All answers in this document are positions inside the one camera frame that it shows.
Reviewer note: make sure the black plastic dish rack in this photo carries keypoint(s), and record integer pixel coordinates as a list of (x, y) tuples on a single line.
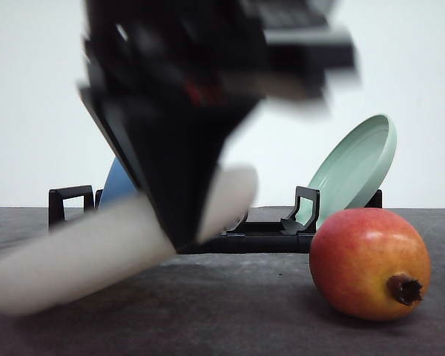
[(292, 234)]

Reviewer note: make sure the blue plate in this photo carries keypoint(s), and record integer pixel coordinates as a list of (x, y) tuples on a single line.
[(118, 184)]

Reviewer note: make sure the mint green plate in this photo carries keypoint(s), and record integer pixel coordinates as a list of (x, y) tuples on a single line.
[(350, 172)]

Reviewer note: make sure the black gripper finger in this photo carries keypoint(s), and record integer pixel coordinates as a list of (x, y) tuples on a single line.
[(172, 145)]

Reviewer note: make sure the red yellow pomegranate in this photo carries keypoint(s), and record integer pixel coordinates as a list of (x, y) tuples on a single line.
[(369, 264)]

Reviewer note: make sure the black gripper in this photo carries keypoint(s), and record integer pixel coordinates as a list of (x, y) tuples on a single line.
[(205, 51)]

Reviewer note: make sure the white plate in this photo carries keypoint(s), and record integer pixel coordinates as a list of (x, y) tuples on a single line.
[(108, 246)]

